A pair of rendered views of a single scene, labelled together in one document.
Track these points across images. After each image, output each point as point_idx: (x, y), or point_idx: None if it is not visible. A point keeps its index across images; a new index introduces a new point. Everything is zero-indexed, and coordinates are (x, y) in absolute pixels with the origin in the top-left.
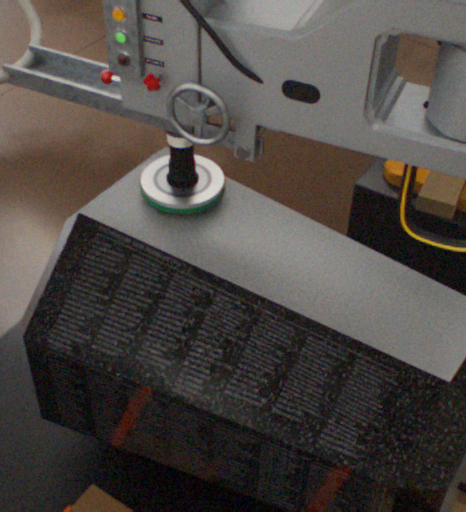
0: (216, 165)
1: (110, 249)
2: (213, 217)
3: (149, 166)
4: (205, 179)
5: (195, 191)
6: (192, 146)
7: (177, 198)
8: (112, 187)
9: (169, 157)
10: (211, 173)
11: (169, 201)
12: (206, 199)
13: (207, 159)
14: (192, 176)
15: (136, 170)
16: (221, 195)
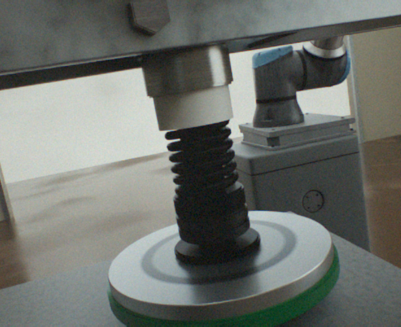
0: (206, 302)
1: None
2: (109, 320)
3: (305, 219)
4: (174, 272)
5: (156, 254)
6: (170, 144)
7: (167, 235)
8: (333, 234)
9: (320, 241)
10: (183, 285)
11: (171, 228)
12: (114, 261)
13: (255, 294)
14: (178, 230)
15: (379, 261)
16: (109, 303)
